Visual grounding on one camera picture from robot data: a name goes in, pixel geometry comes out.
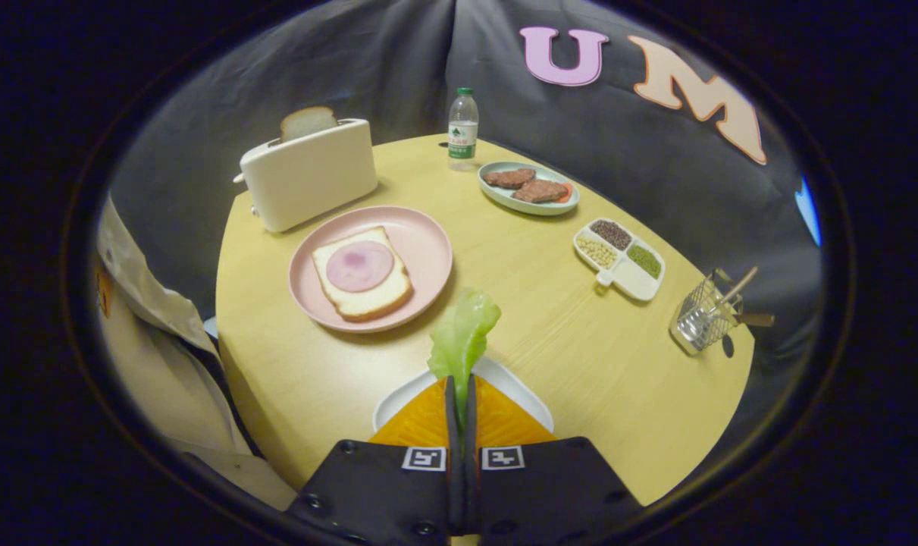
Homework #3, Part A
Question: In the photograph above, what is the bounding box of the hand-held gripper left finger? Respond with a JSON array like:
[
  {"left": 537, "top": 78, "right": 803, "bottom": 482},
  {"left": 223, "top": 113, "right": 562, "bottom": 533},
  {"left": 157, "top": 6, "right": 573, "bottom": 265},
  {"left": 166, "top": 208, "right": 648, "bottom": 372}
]
[{"left": 284, "top": 375, "right": 465, "bottom": 541}]

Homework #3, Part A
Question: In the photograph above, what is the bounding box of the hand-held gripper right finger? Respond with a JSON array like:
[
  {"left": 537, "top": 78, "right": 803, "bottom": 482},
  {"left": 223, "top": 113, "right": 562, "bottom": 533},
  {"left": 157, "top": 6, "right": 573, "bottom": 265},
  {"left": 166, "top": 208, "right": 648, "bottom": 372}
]
[{"left": 462, "top": 374, "right": 645, "bottom": 535}]

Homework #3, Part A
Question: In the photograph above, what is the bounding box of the green lettuce leaf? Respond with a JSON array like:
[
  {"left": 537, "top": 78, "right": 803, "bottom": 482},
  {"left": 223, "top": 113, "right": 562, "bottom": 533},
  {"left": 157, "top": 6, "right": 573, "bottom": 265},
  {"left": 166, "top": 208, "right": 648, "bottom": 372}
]
[{"left": 427, "top": 288, "right": 503, "bottom": 425}]

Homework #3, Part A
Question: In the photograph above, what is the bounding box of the toast bread slice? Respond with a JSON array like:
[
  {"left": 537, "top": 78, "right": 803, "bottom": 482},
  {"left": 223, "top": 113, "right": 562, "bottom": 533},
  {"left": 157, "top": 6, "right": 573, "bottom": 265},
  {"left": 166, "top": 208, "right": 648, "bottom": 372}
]
[
  {"left": 280, "top": 105, "right": 340, "bottom": 143},
  {"left": 311, "top": 226, "right": 414, "bottom": 322}
]

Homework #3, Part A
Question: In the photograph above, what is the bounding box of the white plate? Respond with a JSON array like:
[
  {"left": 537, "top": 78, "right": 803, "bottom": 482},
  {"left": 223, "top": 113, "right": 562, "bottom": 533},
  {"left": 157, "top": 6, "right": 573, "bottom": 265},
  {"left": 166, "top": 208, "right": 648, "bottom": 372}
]
[{"left": 372, "top": 356, "right": 555, "bottom": 433}]

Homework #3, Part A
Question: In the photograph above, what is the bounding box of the white divided dish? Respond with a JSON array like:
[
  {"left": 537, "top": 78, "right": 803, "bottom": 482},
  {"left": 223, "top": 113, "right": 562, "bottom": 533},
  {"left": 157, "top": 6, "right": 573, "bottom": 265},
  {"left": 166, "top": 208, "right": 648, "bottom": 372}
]
[{"left": 572, "top": 218, "right": 666, "bottom": 303}]

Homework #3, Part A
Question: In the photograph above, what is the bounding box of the pink ham slice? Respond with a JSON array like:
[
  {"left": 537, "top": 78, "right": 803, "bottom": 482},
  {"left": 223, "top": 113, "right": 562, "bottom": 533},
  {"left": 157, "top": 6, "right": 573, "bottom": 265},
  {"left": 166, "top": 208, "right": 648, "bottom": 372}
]
[{"left": 325, "top": 240, "right": 396, "bottom": 293}]

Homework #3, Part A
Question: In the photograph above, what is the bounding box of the pile of yellow soybeans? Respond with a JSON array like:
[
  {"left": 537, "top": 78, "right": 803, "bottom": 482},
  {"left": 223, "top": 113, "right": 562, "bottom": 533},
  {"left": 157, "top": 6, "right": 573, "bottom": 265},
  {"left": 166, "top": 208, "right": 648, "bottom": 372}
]
[{"left": 576, "top": 235, "right": 619, "bottom": 269}]

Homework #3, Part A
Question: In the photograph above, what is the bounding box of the pile of green beans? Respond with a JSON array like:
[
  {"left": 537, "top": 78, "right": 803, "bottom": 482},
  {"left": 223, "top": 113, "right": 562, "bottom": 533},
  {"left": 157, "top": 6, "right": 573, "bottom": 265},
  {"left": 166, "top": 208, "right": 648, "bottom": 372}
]
[{"left": 627, "top": 244, "right": 663, "bottom": 279}]

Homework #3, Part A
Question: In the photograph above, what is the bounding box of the pink plate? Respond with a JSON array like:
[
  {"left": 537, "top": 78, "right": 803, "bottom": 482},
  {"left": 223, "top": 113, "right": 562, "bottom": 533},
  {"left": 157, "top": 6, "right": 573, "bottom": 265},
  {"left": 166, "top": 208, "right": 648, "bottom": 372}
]
[{"left": 287, "top": 205, "right": 454, "bottom": 334}]

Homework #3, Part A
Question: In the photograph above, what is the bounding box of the person's beige jacket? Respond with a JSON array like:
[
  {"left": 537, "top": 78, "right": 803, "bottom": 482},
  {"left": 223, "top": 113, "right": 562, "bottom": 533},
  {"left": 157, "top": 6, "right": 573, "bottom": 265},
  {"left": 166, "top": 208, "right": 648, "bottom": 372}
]
[{"left": 95, "top": 197, "right": 300, "bottom": 513}]

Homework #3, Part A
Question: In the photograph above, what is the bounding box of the pile of dark red beans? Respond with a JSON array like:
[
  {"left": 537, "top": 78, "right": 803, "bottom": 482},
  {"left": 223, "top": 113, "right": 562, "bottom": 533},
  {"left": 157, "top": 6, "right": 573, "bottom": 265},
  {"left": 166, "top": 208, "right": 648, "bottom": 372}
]
[{"left": 589, "top": 219, "right": 633, "bottom": 252}]

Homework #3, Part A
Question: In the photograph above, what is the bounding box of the pale green oval plate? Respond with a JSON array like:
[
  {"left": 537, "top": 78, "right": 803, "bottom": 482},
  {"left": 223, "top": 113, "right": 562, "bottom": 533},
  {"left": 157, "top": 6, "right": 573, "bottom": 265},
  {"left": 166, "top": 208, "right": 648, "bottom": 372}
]
[{"left": 478, "top": 161, "right": 581, "bottom": 217}]

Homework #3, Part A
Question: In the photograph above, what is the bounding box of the brown meat patty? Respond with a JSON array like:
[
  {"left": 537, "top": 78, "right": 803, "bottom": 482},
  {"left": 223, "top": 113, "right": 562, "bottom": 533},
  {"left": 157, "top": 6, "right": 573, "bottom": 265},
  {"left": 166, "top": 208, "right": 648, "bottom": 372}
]
[
  {"left": 512, "top": 179, "right": 569, "bottom": 204},
  {"left": 482, "top": 168, "right": 537, "bottom": 190}
]

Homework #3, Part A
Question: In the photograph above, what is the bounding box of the white toaster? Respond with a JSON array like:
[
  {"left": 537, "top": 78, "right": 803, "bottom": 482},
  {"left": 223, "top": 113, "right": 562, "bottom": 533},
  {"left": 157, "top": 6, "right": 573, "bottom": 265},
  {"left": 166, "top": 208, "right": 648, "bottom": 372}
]
[{"left": 233, "top": 118, "right": 380, "bottom": 234}]

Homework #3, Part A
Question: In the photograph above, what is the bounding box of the clear plastic water bottle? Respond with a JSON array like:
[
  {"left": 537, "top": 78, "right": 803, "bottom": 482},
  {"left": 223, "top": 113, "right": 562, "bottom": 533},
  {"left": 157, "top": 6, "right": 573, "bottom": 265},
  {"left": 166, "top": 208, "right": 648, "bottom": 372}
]
[{"left": 447, "top": 87, "right": 480, "bottom": 172}]

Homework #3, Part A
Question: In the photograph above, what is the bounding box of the black backdrop cloth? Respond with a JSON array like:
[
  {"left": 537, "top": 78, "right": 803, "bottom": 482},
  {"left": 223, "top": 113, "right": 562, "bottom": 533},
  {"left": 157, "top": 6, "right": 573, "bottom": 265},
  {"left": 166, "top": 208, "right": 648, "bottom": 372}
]
[{"left": 106, "top": 0, "right": 827, "bottom": 486}]

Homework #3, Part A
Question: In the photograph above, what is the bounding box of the wire utensil basket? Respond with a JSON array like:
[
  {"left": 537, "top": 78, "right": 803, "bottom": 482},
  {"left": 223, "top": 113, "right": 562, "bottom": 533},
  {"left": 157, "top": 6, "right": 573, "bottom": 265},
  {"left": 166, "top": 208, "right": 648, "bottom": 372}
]
[{"left": 669, "top": 268, "right": 744, "bottom": 357}]

